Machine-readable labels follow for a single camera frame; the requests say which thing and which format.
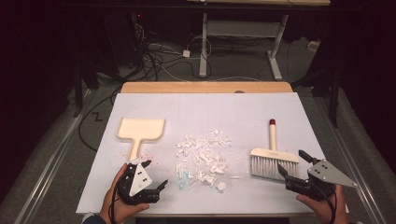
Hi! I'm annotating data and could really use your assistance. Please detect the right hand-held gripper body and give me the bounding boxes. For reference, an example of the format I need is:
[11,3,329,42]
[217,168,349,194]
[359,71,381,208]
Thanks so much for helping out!
[284,159,359,203]

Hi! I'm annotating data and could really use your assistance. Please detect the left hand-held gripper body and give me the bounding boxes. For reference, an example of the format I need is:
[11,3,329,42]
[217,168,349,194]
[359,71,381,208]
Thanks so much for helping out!
[116,161,162,206]

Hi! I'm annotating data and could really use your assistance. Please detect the cream brush with red cap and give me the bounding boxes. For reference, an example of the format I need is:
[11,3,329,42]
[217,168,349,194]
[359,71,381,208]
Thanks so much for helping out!
[249,118,301,182]

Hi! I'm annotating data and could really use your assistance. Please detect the cream plastic dustpan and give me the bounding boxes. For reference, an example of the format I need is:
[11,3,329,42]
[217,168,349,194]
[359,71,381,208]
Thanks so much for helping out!
[116,117,166,161]

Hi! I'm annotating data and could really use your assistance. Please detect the person's right hand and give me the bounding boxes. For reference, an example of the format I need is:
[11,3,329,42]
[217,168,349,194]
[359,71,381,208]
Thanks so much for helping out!
[295,184,351,224]

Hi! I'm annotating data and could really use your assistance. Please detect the person's left hand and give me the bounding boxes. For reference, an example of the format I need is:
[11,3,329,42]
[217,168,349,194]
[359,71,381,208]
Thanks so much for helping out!
[99,162,150,224]

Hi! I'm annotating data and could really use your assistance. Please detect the light blue paper scrap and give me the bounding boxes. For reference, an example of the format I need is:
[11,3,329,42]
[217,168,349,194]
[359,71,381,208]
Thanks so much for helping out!
[177,170,191,190]

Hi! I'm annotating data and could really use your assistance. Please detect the pile of white paper scraps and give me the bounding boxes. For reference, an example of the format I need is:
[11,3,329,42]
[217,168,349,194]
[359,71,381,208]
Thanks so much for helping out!
[174,128,247,193]

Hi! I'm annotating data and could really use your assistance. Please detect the black stand leg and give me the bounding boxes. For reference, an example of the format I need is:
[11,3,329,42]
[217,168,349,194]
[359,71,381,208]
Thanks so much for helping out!
[72,62,86,119]
[329,71,341,129]

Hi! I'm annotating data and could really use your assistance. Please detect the white table mat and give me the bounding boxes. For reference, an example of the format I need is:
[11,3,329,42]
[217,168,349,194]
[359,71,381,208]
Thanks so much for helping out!
[76,91,327,216]

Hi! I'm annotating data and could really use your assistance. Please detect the wooden table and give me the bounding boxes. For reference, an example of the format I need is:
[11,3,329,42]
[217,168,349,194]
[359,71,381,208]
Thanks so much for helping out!
[120,81,317,218]

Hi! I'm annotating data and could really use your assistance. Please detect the beige power strip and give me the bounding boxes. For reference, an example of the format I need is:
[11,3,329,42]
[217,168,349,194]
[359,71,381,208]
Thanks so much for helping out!
[306,40,321,53]

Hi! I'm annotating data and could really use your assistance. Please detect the metal floor rail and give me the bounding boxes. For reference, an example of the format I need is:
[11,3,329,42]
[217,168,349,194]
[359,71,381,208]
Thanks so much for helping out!
[312,94,389,224]
[13,89,94,224]

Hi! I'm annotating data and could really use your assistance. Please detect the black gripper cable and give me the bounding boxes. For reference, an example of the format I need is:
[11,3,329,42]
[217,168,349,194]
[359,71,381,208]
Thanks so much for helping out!
[107,174,125,224]
[311,181,338,224]

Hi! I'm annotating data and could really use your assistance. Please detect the black floor cable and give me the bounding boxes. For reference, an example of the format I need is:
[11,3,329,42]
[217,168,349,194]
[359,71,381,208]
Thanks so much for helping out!
[78,88,123,153]

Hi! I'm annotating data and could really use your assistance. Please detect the tangle of floor cables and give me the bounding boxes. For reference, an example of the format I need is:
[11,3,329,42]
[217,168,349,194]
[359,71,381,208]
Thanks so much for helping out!
[130,21,214,82]

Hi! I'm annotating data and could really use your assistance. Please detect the white desk frame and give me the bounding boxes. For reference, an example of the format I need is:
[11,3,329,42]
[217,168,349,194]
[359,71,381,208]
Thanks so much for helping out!
[186,0,332,81]

